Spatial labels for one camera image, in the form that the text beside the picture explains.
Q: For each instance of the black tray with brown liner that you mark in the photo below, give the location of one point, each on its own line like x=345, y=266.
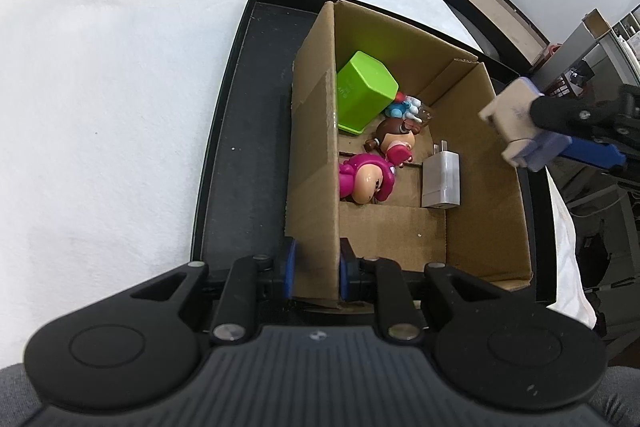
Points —
x=502, y=31

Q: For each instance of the purple block toy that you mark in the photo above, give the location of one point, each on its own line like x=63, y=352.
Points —
x=527, y=146

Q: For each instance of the black shallow tray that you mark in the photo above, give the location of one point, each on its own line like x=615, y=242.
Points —
x=242, y=202

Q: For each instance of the red blue small figurine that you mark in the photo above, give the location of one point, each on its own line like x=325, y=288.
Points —
x=408, y=107

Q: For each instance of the brown cardboard box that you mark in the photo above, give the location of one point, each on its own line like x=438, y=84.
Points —
x=486, y=235

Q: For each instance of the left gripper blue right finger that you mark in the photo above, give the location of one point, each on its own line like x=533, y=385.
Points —
x=347, y=269

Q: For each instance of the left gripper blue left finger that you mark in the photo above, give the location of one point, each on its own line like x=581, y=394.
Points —
x=287, y=266

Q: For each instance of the brown monkey figurine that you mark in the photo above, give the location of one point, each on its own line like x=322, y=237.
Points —
x=394, y=139

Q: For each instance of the green hexagonal container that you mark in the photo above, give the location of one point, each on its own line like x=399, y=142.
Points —
x=364, y=88

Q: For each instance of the white wall charger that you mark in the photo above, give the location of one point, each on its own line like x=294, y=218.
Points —
x=441, y=187

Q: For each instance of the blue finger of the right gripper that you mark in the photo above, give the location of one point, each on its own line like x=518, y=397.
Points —
x=603, y=156
x=565, y=115

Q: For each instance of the grey desk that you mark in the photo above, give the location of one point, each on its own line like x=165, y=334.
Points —
x=594, y=42

